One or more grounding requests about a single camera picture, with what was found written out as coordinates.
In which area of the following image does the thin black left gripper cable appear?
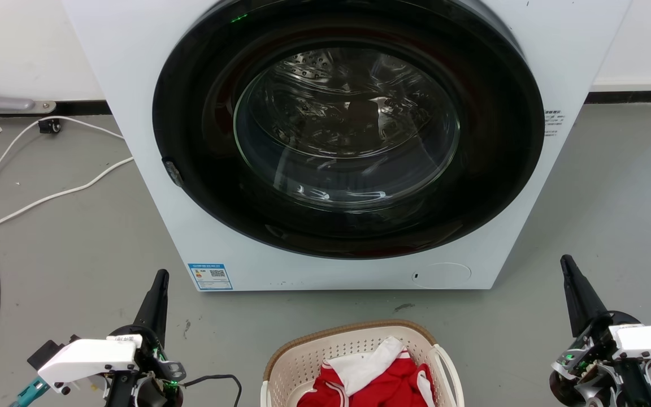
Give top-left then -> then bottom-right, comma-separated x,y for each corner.
183,374 -> 243,407

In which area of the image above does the round white filter cover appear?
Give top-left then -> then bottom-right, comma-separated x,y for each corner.
411,262 -> 472,289

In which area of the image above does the white text sticker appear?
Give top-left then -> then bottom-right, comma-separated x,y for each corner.
542,109 -> 566,138

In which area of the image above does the blue energy label sticker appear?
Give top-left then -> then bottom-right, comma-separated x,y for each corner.
188,262 -> 233,291

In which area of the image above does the red garment with white stripes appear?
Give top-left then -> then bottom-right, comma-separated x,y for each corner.
297,349 -> 436,407

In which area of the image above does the round black glass washer door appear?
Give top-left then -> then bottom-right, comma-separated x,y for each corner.
152,0 -> 546,260

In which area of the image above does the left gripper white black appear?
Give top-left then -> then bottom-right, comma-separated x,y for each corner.
27,270 -> 187,407

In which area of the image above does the white front-load washing machine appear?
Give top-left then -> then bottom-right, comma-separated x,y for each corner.
61,0 -> 633,292

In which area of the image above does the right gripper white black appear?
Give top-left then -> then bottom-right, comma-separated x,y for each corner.
549,254 -> 651,407

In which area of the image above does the grey washer door handle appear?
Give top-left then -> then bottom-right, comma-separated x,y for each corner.
162,159 -> 185,188

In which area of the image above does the cream perforated laundry basket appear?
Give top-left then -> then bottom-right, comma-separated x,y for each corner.
260,319 -> 466,407

